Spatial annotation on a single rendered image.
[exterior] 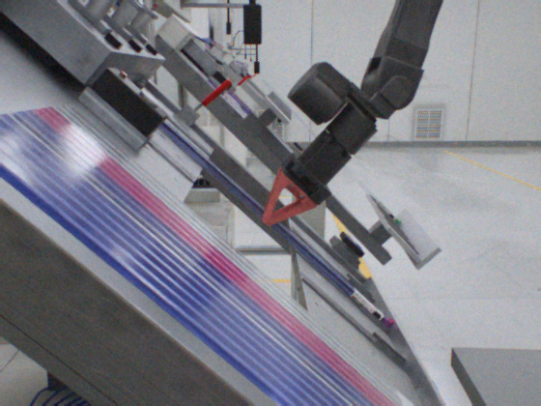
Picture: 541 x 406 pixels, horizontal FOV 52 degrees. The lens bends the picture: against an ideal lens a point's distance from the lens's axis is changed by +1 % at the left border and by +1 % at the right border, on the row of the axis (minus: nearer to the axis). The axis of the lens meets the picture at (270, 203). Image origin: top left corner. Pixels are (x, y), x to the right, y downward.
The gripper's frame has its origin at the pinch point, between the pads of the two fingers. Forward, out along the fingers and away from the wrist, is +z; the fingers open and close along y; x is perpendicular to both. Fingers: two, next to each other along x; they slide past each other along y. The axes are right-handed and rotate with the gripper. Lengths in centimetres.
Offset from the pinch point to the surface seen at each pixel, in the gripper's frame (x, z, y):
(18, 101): -27.2, 0.1, 31.9
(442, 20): 134, -241, -763
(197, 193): -2, 37, -129
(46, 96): -27.6, 0.2, 25.3
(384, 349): 20.5, 0.7, 12.5
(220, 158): -10.0, 1.3, -18.7
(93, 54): -28.6, -4.1, 17.2
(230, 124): -11, 4, -96
